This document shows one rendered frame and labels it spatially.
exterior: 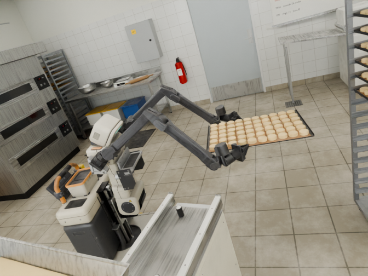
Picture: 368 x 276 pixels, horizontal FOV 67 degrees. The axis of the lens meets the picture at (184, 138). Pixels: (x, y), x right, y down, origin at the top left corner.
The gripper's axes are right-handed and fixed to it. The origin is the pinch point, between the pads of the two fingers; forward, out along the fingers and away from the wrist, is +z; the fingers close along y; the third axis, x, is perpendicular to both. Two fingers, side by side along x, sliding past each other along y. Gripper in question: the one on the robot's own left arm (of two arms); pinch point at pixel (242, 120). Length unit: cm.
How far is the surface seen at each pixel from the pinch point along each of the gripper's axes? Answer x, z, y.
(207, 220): 76, 40, 10
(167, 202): 78, 10, 11
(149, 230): 97, 19, 12
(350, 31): -51, 49, -42
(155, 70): -156, -361, 17
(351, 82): -51, 49, -10
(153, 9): -180, -343, -90
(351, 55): -51, 49, -27
